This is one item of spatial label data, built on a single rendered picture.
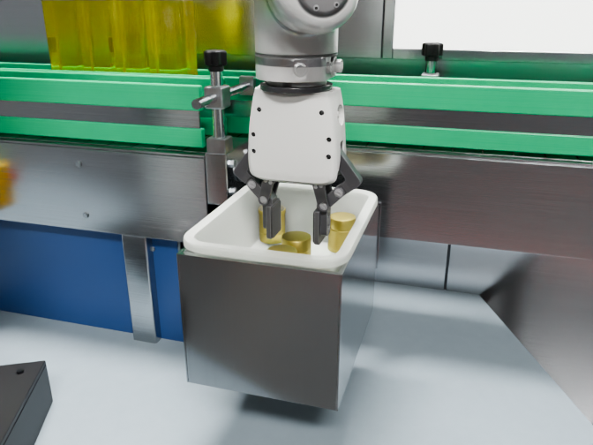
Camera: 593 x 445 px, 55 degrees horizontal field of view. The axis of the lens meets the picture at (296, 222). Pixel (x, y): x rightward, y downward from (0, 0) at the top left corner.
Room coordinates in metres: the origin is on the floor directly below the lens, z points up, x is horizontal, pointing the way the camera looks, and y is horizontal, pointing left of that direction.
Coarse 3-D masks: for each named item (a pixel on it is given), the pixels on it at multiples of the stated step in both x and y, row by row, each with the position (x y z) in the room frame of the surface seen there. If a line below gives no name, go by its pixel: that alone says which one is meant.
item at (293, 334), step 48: (192, 288) 0.52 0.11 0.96; (240, 288) 0.51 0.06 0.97; (288, 288) 0.49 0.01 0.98; (336, 288) 0.48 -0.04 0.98; (192, 336) 0.52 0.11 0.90; (240, 336) 0.51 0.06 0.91; (288, 336) 0.49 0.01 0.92; (336, 336) 0.48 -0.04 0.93; (240, 384) 0.51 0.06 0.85; (288, 384) 0.49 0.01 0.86; (336, 384) 0.48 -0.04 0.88
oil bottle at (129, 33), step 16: (112, 0) 0.89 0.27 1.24; (128, 0) 0.88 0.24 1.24; (112, 16) 0.89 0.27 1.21; (128, 16) 0.88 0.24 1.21; (144, 16) 0.88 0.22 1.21; (112, 32) 0.89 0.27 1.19; (128, 32) 0.88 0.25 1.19; (144, 32) 0.88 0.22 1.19; (128, 48) 0.88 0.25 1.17; (144, 48) 0.88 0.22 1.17; (128, 64) 0.88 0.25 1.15; (144, 64) 0.88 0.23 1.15
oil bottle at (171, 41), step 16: (144, 0) 0.87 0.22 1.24; (160, 0) 0.87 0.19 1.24; (176, 0) 0.86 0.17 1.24; (192, 0) 0.90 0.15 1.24; (160, 16) 0.87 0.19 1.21; (176, 16) 0.86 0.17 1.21; (192, 16) 0.90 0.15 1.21; (160, 32) 0.87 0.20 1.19; (176, 32) 0.86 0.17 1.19; (192, 32) 0.90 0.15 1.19; (160, 48) 0.87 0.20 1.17; (176, 48) 0.86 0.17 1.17; (192, 48) 0.90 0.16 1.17; (160, 64) 0.87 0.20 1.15; (176, 64) 0.86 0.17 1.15; (192, 64) 0.89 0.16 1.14
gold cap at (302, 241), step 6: (288, 234) 0.61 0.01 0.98; (294, 234) 0.61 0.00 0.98; (300, 234) 0.61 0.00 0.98; (306, 234) 0.61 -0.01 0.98; (282, 240) 0.60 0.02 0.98; (288, 240) 0.59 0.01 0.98; (294, 240) 0.59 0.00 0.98; (300, 240) 0.59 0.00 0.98; (306, 240) 0.60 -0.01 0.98; (294, 246) 0.59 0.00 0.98; (300, 246) 0.59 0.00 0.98; (306, 246) 0.59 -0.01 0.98; (300, 252) 0.59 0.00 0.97; (306, 252) 0.60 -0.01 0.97
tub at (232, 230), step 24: (240, 192) 0.68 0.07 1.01; (288, 192) 0.71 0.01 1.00; (312, 192) 0.70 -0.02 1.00; (360, 192) 0.69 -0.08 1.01; (216, 216) 0.60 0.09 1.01; (240, 216) 0.66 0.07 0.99; (288, 216) 0.71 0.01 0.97; (312, 216) 0.70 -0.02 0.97; (360, 216) 0.60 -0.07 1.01; (192, 240) 0.53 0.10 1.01; (216, 240) 0.59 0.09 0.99; (240, 240) 0.65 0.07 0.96; (288, 264) 0.49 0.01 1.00; (312, 264) 0.48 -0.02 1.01; (336, 264) 0.49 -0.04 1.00
